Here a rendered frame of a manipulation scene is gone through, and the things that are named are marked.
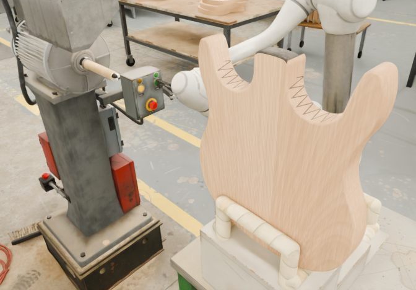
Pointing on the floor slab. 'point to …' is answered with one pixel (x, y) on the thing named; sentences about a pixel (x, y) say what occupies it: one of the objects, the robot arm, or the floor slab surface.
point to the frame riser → (112, 260)
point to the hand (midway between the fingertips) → (162, 84)
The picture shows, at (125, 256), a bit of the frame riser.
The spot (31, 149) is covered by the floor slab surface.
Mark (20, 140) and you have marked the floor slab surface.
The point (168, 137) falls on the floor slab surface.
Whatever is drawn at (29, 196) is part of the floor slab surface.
